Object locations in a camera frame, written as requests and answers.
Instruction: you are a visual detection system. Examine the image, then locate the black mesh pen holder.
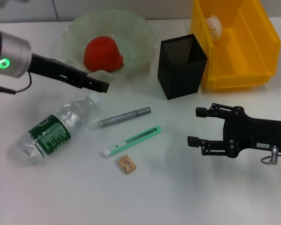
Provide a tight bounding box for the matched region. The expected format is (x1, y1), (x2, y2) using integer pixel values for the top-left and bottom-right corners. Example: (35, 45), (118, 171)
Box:
(157, 34), (208, 101)

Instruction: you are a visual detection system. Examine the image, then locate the white paper ball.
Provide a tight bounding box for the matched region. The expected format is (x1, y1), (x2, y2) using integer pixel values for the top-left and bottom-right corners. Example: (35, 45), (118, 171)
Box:
(205, 15), (223, 44)

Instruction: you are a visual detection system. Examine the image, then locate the small wooden pencil sharpener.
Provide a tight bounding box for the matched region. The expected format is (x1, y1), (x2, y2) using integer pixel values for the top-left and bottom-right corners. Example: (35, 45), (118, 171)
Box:
(118, 154), (137, 175)

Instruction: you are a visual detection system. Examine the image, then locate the right arm cable with plug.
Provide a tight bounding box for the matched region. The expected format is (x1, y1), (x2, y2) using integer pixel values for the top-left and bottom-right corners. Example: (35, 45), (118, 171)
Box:
(259, 145), (281, 166)

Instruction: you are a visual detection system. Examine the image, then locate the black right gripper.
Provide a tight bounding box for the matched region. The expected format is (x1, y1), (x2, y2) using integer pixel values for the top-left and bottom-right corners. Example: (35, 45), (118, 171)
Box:
(187, 102), (281, 159)

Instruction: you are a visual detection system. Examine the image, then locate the clear bottle with green label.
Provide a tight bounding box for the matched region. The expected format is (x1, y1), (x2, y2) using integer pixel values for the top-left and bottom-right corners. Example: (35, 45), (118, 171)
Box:
(8, 96), (104, 165)

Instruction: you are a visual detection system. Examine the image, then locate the green glass fruit plate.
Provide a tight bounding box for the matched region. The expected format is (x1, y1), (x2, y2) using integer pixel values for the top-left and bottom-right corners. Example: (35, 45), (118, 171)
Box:
(60, 8), (158, 82)

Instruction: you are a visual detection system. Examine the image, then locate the yellow plastic bin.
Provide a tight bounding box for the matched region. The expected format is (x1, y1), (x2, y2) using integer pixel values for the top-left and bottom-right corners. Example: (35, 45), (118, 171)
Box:
(189, 0), (281, 91)

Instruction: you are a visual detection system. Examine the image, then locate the green utility knife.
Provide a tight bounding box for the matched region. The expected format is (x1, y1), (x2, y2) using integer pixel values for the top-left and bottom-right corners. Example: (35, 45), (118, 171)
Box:
(99, 125), (162, 158)

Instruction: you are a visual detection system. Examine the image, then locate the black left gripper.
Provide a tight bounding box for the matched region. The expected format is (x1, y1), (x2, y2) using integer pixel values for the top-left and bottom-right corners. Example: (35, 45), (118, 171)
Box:
(30, 53), (110, 94)

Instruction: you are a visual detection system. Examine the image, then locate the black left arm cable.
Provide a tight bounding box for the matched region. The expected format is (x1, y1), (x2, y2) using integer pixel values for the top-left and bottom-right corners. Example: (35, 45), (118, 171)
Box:
(0, 71), (33, 95)

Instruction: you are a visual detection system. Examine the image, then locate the grey marker pen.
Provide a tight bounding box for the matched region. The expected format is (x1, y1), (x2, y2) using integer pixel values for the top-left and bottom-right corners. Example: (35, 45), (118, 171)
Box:
(88, 106), (152, 132)

